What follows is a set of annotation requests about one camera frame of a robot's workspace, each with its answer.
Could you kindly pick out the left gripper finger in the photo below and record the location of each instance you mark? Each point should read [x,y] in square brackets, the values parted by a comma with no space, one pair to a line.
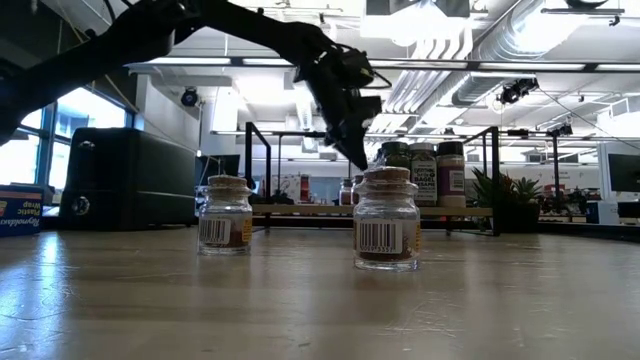
[350,147]
[364,142]

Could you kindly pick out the green-lid oregano jar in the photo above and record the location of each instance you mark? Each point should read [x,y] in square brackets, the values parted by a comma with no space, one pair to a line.
[396,155]

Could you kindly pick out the purple-label bottle black lid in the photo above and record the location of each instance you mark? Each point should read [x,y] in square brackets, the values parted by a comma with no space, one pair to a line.
[451,182]

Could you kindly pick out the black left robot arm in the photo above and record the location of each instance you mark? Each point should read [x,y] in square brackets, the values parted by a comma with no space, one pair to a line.
[100,52]

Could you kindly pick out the ceiling strip light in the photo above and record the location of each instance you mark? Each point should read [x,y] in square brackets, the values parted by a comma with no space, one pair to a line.
[530,66]
[200,60]
[425,64]
[617,67]
[265,62]

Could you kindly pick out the black monitor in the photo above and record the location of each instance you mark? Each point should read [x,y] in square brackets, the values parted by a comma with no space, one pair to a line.
[624,172]
[225,165]

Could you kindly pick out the black round ceiling fixture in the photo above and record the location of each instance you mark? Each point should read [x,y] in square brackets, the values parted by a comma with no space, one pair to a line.
[189,97]

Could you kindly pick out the black track spotlight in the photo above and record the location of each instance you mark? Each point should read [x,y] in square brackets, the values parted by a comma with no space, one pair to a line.
[515,91]

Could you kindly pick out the small potted succulent plant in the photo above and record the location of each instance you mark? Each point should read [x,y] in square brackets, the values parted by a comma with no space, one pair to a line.
[515,210]

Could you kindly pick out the black tripod stand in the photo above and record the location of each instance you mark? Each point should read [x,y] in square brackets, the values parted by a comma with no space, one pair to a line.
[555,170]

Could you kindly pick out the black toaster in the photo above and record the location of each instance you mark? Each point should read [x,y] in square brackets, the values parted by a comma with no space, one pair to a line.
[125,180]

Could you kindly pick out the black ceiling track fixture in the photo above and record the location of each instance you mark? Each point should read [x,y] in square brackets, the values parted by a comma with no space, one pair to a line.
[582,11]

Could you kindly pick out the blue plastic wrap box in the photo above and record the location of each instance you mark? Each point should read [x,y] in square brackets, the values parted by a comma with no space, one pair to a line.
[20,210]

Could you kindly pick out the white wall poster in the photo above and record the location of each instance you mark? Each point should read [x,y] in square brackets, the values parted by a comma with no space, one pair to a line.
[287,187]

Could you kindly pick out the wooden shelf with black frame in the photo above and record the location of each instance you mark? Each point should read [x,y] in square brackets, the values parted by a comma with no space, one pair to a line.
[300,210]

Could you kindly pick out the silver ventilation duct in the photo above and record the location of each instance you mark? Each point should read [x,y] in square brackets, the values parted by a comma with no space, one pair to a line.
[505,45]

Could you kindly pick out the black metal rig frame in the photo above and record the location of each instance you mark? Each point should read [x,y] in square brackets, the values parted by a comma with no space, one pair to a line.
[600,231]

